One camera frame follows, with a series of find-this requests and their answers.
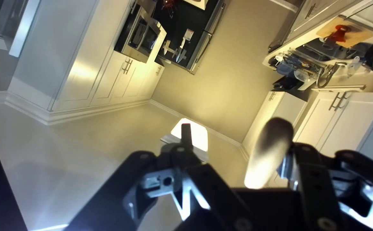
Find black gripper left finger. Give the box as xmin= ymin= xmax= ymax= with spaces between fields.
xmin=64 ymin=122 xmax=256 ymax=231

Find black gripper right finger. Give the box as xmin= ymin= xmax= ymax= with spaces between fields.
xmin=278 ymin=143 xmax=373 ymax=231

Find oval pull chain pendant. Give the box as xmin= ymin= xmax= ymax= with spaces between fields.
xmin=242 ymin=117 xmax=296 ymax=190

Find rectangular ceiling light panel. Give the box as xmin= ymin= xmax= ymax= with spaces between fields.
xmin=169 ymin=118 xmax=210 ymax=154

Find white upper cabinets above sink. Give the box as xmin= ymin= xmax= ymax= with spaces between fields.
xmin=241 ymin=86 xmax=373 ymax=161

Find dish rack with blue dishes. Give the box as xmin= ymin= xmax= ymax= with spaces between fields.
xmin=268 ymin=40 xmax=324 ymax=88

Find white upper cabinets beside microwave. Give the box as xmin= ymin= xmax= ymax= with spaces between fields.
xmin=5 ymin=0 xmax=167 ymax=116

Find small red item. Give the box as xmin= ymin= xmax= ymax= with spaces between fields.
xmin=332 ymin=23 xmax=355 ymax=43

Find wooden cutting board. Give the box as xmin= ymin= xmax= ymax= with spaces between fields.
xmin=315 ymin=16 xmax=373 ymax=49

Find white paper on refrigerator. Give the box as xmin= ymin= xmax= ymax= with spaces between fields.
xmin=180 ymin=29 xmax=196 ymax=54

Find silver over-range microwave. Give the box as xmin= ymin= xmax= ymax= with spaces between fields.
xmin=114 ymin=5 xmax=169 ymax=66

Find white kitchen counter with sink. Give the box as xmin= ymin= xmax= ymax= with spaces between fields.
xmin=262 ymin=0 xmax=373 ymax=94

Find stainless steel refrigerator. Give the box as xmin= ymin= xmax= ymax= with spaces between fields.
xmin=150 ymin=0 xmax=228 ymax=75

